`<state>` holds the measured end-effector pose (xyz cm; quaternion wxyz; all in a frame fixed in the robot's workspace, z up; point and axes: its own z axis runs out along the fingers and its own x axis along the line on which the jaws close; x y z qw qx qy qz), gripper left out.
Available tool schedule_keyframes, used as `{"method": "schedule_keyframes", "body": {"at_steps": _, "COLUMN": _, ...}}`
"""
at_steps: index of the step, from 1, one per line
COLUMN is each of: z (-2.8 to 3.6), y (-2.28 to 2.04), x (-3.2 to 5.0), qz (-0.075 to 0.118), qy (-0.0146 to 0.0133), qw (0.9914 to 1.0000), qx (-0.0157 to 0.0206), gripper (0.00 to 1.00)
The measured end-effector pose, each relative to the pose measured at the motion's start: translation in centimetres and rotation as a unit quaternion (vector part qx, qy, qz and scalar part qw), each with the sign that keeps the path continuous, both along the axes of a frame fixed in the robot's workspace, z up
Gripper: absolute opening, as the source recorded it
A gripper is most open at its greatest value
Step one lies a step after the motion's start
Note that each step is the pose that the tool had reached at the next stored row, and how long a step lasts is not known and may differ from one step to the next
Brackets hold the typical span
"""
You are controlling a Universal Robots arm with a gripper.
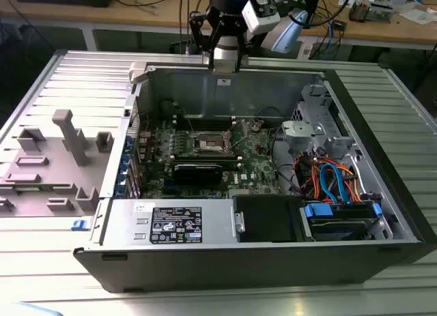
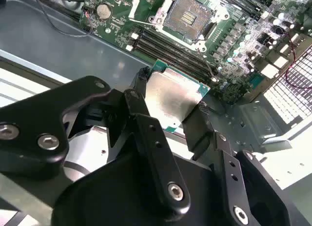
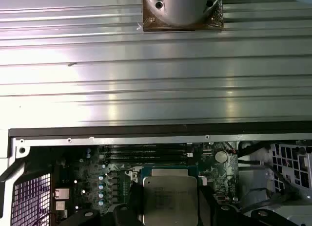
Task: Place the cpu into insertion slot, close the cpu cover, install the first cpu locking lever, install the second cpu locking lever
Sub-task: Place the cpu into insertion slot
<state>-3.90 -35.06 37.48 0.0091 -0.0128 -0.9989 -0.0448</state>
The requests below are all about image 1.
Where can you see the heatsink with copper fins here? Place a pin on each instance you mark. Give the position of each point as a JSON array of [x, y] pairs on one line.
[[358, 11]]

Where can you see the black PC case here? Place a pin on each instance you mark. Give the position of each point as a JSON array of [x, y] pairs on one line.
[[239, 268]]

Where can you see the round coin battery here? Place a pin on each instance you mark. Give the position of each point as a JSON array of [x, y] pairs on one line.
[[255, 127]]

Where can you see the black graphics card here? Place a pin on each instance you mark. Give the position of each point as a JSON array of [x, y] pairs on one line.
[[198, 175]]

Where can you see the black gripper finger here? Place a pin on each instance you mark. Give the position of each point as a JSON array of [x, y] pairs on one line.
[[243, 46], [201, 32]]

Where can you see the small black adapter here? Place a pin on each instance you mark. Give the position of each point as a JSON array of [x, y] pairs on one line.
[[340, 25]]

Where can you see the CPU socket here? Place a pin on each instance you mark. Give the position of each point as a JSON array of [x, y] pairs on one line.
[[210, 143]]

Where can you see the CPU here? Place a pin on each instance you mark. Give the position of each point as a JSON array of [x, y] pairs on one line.
[[225, 66]]

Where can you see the blue plastic clip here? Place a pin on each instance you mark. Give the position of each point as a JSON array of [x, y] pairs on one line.
[[79, 225]]

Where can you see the black upright box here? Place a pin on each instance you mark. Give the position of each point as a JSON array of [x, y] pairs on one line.
[[312, 9]]

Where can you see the silver metal drive cage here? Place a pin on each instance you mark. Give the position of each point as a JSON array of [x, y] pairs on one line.
[[300, 130]]

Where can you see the green RAM stick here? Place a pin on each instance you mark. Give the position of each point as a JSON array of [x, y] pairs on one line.
[[29, 188]]

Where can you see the white paper sheet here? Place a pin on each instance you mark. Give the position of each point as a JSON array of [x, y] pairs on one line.
[[416, 16]]

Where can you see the green motherboard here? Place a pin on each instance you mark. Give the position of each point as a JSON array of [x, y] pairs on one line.
[[254, 159]]

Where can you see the silver power supply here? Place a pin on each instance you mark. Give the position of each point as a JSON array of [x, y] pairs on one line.
[[119, 224]]

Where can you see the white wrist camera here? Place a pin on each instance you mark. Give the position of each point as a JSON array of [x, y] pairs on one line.
[[261, 12]]

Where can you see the grey parts rack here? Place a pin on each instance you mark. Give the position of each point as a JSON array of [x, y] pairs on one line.
[[51, 172]]

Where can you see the wooden desk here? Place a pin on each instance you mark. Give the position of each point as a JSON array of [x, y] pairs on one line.
[[51, 15]]

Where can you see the hard disk in blue carrier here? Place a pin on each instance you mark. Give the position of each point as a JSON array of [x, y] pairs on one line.
[[327, 227]]

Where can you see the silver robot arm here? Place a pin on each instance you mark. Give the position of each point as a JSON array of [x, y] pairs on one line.
[[227, 49]]

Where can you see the metal locking lever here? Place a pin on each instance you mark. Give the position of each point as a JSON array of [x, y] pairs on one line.
[[240, 142], [190, 122]]

